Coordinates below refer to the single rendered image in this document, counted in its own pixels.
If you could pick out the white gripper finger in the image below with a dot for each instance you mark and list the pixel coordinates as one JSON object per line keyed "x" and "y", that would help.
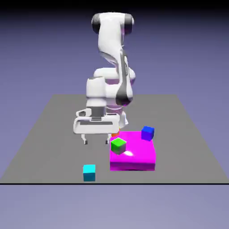
{"x": 84, "y": 139}
{"x": 108, "y": 138}

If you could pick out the small cyan cube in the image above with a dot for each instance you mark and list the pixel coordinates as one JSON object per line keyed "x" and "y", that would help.
{"x": 89, "y": 172}

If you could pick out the large magenta box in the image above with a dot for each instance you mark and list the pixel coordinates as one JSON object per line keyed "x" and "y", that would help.
{"x": 136, "y": 152}

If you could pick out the small green cube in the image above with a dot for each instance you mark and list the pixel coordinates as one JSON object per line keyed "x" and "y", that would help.
{"x": 118, "y": 145}

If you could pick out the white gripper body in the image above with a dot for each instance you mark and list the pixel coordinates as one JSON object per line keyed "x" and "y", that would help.
{"x": 96, "y": 128}

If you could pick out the small blue cube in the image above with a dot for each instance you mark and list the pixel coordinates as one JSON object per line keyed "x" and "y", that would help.
{"x": 147, "y": 133}

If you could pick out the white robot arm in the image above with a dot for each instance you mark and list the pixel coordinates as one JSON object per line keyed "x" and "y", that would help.
{"x": 109, "y": 35}

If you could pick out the small orange cube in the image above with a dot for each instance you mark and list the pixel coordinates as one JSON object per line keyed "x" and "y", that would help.
{"x": 115, "y": 134}

